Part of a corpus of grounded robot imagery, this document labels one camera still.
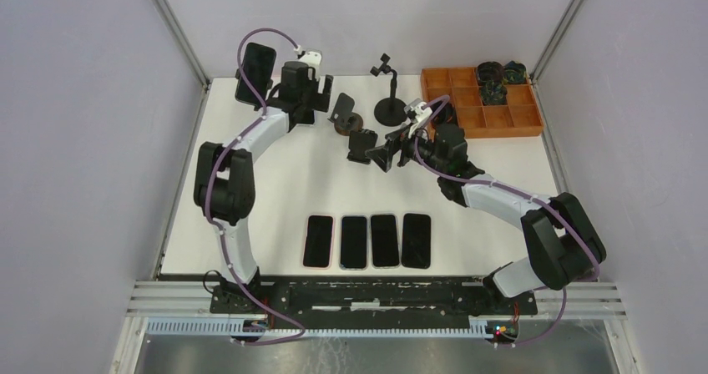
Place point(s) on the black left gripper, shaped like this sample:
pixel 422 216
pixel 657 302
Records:
pixel 320 101

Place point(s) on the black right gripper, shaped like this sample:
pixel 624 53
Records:
pixel 383 155

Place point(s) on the tall black phone stand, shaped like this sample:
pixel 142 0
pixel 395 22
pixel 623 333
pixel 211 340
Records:
pixel 261 81
pixel 390 110

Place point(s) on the clear case phone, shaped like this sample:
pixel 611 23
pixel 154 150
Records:
pixel 353 242

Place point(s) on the black phone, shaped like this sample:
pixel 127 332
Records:
pixel 416 241
pixel 384 238
pixel 258 63

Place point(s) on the pink case phone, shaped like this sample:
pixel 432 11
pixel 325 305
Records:
pixel 318 242

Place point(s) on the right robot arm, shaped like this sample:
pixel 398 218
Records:
pixel 561 242

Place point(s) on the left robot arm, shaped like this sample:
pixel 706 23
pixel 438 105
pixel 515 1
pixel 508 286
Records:
pixel 225 178

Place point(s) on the small black folding stand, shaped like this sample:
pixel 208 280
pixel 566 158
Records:
pixel 359 143

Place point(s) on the black phone on tall stand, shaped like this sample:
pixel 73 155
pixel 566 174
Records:
pixel 258 63

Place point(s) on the wooden compartment tray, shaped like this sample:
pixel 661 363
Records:
pixel 518 116

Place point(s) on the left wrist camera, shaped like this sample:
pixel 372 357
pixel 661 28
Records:
pixel 311 57

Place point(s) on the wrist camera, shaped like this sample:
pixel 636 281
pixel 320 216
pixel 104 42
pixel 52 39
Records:
pixel 311 57
pixel 418 113

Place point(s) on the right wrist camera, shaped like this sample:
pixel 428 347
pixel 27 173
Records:
pixel 418 113

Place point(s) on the black mounting base plate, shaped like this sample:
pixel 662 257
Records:
pixel 319 302

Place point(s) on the white slotted cable duct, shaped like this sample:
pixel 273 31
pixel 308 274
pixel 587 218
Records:
pixel 249 329

